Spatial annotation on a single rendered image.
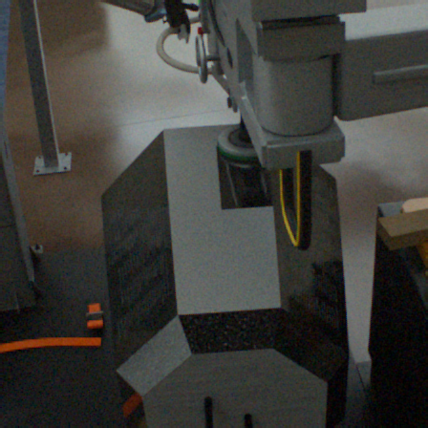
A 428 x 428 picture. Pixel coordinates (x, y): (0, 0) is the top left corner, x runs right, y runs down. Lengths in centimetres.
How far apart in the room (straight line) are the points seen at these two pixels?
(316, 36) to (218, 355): 81
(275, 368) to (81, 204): 228
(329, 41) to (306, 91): 13
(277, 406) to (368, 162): 240
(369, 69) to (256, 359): 76
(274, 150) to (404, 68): 37
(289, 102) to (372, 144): 271
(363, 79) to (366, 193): 225
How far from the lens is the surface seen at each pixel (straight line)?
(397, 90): 204
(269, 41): 185
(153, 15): 329
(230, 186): 261
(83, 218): 415
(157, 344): 217
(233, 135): 283
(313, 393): 223
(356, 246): 383
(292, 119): 195
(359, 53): 195
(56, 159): 459
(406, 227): 249
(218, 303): 215
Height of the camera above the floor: 223
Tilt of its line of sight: 33 degrees down
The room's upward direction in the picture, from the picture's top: 4 degrees counter-clockwise
